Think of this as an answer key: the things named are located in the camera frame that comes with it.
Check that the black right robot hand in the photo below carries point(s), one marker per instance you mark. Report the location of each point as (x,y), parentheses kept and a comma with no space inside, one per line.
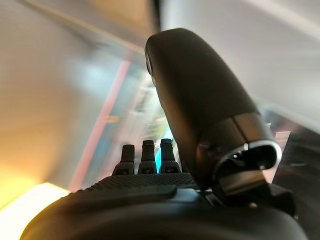
(150,207)

